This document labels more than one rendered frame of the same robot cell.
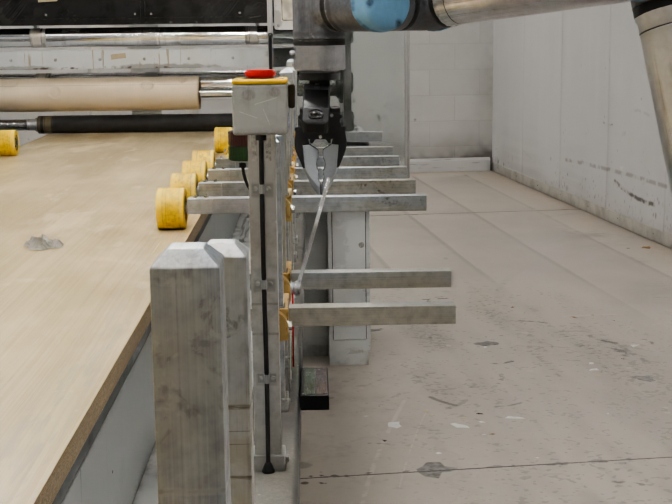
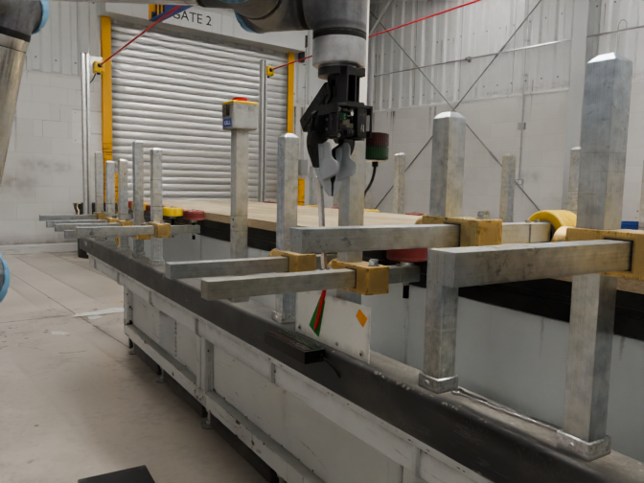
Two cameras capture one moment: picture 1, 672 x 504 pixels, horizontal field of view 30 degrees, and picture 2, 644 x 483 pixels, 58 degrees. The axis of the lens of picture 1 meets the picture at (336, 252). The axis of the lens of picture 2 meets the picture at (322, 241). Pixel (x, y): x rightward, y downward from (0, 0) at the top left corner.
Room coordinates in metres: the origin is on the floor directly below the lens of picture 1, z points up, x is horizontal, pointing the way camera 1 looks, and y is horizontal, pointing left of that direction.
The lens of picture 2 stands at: (3.04, -0.51, 1.01)
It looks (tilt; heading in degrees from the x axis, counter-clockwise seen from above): 6 degrees down; 149
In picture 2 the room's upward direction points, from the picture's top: 1 degrees clockwise
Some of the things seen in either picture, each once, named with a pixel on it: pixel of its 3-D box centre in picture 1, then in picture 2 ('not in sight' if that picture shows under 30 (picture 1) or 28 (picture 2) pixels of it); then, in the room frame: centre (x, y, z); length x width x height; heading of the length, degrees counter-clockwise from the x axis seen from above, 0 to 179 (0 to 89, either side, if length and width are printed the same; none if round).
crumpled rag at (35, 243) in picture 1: (43, 239); not in sight; (2.23, 0.53, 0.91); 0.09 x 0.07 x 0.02; 26
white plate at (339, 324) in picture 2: (291, 341); (329, 320); (2.10, 0.08, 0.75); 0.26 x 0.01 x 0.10; 1
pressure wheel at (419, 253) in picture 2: not in sight; (406, 268); (2.17, 0.21, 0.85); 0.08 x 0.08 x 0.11
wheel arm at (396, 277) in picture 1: (327, 280); (321, 281); (2.17, 0.02, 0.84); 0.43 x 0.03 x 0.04; 91
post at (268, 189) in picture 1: (265, 303); (239, 216); (1.62, 0.09, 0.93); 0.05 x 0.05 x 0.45; 1
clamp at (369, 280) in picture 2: (275, 282); (356, 275); (2.15, 0.11, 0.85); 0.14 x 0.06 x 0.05; 1
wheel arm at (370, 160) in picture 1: (300, 162); not in sight; (3.17, 0.09, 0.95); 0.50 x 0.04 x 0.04; 91
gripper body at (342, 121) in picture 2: (319, 106); (340, 105); (2.20, 0.03, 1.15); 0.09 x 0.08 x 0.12; 1
